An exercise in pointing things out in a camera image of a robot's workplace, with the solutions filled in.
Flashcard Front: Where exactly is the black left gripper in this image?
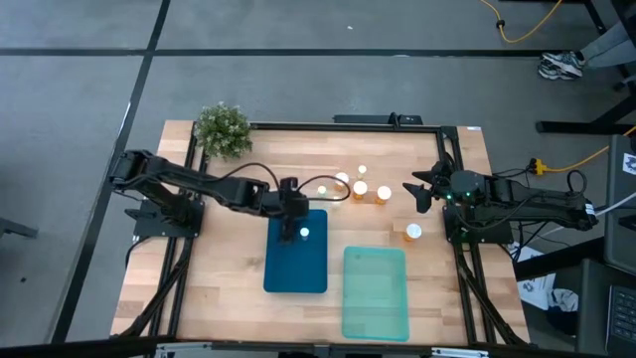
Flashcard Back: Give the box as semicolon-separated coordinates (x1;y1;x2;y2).
271;176;312;247

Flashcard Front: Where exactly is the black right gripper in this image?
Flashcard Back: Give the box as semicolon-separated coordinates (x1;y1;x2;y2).
401;160;462;216

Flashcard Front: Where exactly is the dark blue plastic bin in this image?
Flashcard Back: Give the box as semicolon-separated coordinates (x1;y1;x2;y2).
262;208;329;294

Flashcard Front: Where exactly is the translucent teal plastic bin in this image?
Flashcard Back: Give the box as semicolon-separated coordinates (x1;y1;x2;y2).
341;246;410;343

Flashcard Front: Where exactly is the black device on table edge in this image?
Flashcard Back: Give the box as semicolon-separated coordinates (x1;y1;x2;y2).
332;112;424;126

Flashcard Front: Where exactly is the artificial white-flowered plant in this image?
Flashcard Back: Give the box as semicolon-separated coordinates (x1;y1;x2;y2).
193;101;253;160

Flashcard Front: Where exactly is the white crumpled paper bag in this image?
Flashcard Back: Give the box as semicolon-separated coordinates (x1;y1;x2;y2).
515;245;580;312

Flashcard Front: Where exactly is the person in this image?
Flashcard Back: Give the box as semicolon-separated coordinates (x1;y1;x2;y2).
538;19;636;82

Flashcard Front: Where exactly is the grey computer case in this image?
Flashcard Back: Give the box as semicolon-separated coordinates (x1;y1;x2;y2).
603;133;636;277

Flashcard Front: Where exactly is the black keyboard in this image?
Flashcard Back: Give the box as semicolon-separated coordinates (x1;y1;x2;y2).
604;284;636;357

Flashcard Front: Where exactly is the grey chair leg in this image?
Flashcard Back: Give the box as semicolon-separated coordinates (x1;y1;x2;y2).
0;217;39;241

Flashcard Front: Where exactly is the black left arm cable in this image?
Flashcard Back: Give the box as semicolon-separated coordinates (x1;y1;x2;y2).
218;161;353;205

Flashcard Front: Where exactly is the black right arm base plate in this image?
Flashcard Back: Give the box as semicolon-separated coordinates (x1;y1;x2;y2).
443;206;515;246

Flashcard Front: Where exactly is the black aluminium table frame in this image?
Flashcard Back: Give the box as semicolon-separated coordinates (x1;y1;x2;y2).
111;121;531;349

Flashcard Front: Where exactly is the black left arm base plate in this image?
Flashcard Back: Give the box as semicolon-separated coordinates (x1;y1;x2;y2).
131;198;205;241

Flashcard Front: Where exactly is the yellow extension cable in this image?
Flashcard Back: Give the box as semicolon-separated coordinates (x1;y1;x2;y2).
478;0;565;45
529;126;636;176

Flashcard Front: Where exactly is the white cable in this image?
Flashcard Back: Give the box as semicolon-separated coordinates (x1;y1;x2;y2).
543;191;636;236

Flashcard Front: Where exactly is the black camera rig bar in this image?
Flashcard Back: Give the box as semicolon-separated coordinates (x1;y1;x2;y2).
0;336;636;358

